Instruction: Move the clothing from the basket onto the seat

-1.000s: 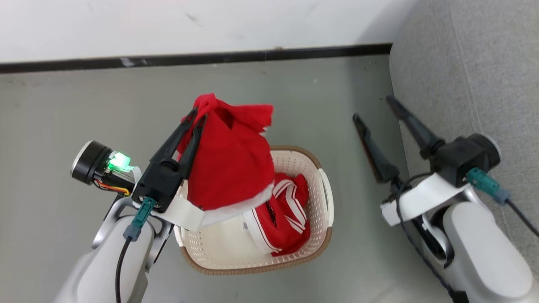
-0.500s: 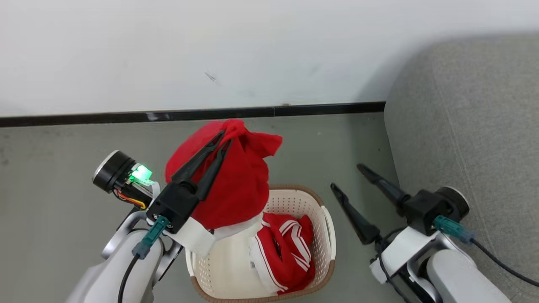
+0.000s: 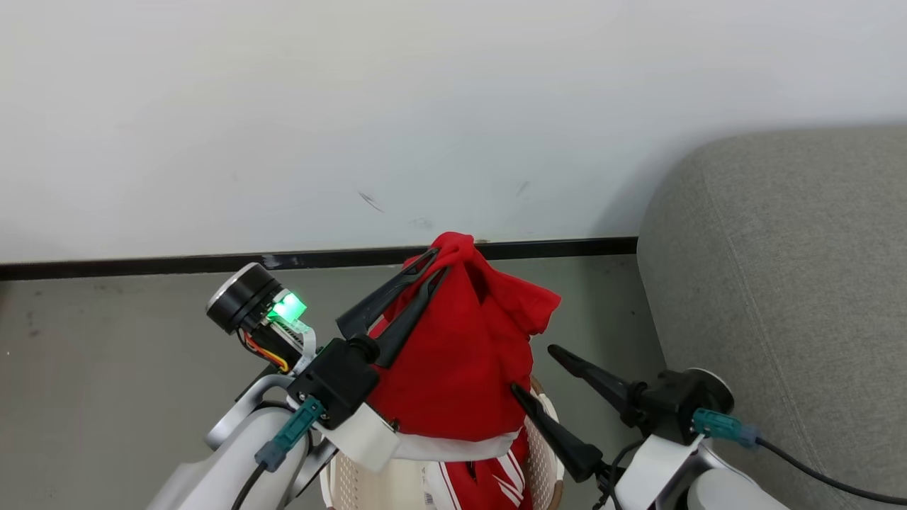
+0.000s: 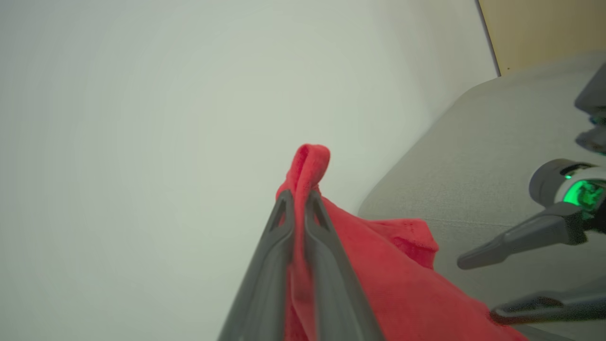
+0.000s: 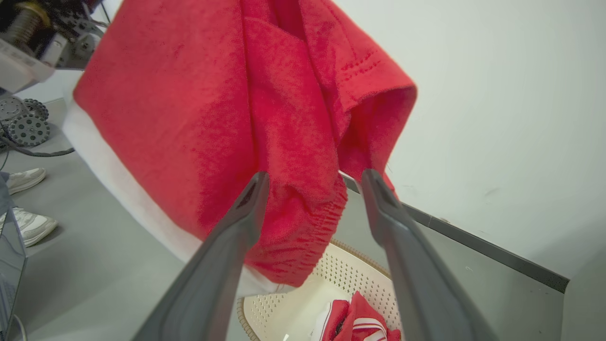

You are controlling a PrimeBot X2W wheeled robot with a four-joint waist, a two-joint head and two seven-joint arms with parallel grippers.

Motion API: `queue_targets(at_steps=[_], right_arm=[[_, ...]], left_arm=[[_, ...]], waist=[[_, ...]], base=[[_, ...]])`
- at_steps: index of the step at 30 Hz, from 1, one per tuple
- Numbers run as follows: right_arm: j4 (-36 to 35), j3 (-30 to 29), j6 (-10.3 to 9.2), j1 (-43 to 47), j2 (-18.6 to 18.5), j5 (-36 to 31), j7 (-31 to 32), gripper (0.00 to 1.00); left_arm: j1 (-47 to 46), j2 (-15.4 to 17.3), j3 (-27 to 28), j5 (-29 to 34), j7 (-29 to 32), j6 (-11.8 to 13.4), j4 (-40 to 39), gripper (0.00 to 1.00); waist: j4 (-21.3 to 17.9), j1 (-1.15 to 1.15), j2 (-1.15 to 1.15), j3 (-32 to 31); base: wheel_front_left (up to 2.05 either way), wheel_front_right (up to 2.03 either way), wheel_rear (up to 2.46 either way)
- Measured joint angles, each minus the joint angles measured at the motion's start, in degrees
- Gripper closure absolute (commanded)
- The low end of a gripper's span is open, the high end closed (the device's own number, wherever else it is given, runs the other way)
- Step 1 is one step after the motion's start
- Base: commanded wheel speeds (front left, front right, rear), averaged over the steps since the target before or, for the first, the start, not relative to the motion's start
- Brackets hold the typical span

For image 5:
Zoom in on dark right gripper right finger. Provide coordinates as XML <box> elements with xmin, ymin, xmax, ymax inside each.
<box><xmin>362</xmin><ymin>169</ymin><xmax>499</xmax><ymax>341</ymax></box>

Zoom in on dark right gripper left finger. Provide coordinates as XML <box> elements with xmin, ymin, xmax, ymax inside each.
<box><xmin>133</xmin><ymin>171</ymin><xmax>270</xmax><ymax>341</ymax></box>

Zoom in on red garment white striped cuffs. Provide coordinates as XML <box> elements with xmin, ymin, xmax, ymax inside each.
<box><xmin>310</xmin><ymin>291</ymin><xmax>402</xmax><ymax>341</ymax></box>

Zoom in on red fleece garment white trim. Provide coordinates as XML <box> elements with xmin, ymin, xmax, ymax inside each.
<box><xmin>62</xmin><ymin>0</ymin><xmax>418</xmax><ymax>296</ymax></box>

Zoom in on cream perforated laundry basket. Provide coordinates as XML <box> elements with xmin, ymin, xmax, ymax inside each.
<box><xmin>236</xmin><ymin>239</ymin><xmax>403</xmax><ymax>341</ymax></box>

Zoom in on white sneaker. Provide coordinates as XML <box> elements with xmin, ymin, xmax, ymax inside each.
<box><xmin>0</xmin><ymin>207</ymin><xmax>60</xmax><ymax>248</ymax></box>
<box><xmin>6</xmin><ymin>168</ymin><xmax>47</xmax><ymax>195</ymax></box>

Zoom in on black omni wheel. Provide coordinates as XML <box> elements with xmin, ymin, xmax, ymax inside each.
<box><xmin>24</xmin><ymin>98</ymin><xmax>50</xmax><ymax>120</ymax></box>
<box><xmin>8</xmin><ymin>115</ymin><xmax>51</xmax><ymax>147</ymax></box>

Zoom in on robot chassis mechanism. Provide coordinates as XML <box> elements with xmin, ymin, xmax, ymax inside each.
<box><xmin>0</xmin><ymin>0</ymin><xmax>112</xmax><ymax>95</ymax></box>

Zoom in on thin white cable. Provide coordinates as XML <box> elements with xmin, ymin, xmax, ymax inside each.
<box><xmin>12</xmin><ymin>314</ymin><xmax>28</xmax><ymax>341</ymax></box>

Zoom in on black floor cable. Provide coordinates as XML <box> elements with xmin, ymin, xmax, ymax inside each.
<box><xmin>0</xmin><ymin>135</ymin><xmax>75</xmax><ymax>158</ymax></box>

